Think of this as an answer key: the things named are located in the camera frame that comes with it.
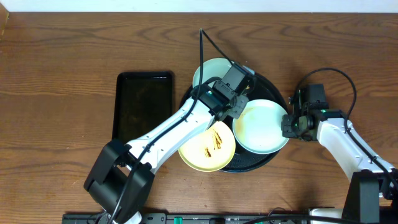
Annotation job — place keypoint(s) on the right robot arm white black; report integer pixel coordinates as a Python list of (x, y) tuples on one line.
[(372, 194)]

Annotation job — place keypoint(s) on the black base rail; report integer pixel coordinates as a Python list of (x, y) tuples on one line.
[(160, 218)]

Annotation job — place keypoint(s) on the mint plate top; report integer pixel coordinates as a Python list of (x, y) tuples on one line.
[(216, 67)]

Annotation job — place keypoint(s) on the mint plate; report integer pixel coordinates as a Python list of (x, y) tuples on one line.
[(216, 67), (259, 127)]

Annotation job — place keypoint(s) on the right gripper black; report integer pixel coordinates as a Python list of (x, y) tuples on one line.
[(285, 129)]

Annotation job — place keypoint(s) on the black rectangular tray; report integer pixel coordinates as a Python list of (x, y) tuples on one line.
[(143, 101)]

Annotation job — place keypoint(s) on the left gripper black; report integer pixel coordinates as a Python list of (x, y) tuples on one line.
[(236, 107)]

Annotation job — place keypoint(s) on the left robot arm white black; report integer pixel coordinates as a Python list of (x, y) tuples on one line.
[(123, 173)]

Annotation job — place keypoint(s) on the yellow plate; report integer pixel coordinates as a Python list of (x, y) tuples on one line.
[(210, 151)]

